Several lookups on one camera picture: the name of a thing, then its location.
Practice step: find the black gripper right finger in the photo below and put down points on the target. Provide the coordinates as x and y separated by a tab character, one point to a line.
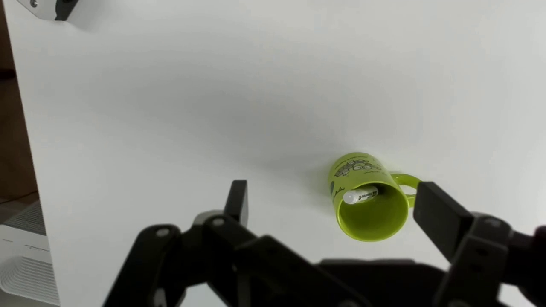
483	256

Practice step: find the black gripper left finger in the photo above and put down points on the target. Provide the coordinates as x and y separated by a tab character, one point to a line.
171	256

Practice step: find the green printed mug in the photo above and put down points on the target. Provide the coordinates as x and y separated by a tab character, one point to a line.
373	221

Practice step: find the white plastic appliance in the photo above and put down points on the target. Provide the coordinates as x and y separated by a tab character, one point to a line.
26	261

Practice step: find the brown wooden cabinet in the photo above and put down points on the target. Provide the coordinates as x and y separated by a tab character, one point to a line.
14	124

